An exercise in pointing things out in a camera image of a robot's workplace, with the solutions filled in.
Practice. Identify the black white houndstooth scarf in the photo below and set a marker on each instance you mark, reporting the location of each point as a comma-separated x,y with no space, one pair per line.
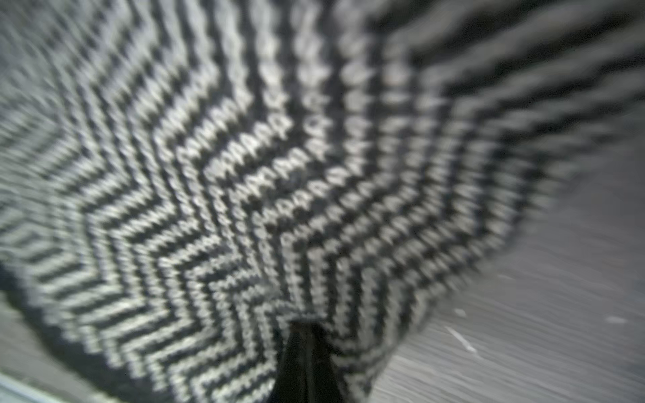
181,181

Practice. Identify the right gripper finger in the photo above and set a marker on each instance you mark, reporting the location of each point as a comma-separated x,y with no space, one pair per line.
306,372

